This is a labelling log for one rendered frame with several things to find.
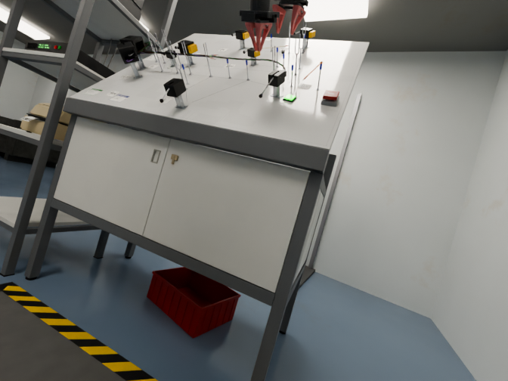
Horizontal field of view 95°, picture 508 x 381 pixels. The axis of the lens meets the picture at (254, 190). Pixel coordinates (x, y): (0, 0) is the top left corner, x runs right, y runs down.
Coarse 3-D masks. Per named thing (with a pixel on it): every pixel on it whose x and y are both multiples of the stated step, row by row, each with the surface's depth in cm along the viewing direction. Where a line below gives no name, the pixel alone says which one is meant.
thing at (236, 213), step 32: (192, 160) 86; (224, 160) 82; (256, 160) 79; (160, 192) 90; (192, 192) 85; (224, 192) 81; (256, 192) 77; (288, 192) 74; (160, 224) 88; (192, 224) 84; (224, 224) 80; (256, 224) 76; (288, 224) 73; (192, 256) 83; (224, 256) 79; (256, 256) 75
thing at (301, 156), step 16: (80, 112) 102; (96, 112) 99; (112, 112) 96; (128, 112) 93; (128, 128) 99; (144, 128) 90; (160, 128) 87; (176, 128) 85; (192, 128) 83; (208, 128) 81; (208, 144) 80; (224, 144) 78; (240, 144) 76; (256, 144) 75; (272, 144) 73; (288, 144) 71; (272, 160) 74; (288, 160) 71; (304, 160) 69; (320, 160) 68
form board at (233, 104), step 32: (224, 64) 121; (288, 64) 115; (352, 64) 110; (96, 96) 105; (160, 96) 101; (192, 96) 98; (224, 96) 96; (256, 96) 94; (320, 96) 91; (224, 128) 80; (256, 128) 79; (288, 128) 77; (320, 128) 76
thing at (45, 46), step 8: (32, 40) 121; (32, 48) 120; (40, 48) 118; (48, 48) 116; (56, 48) 114; (64, 48) 112; (80, 56) 116; (88, 56) 119; (88, 64) 120; (96, 64) 124; (96, 72) 125; (104, 72) 128; (112, 72) 132
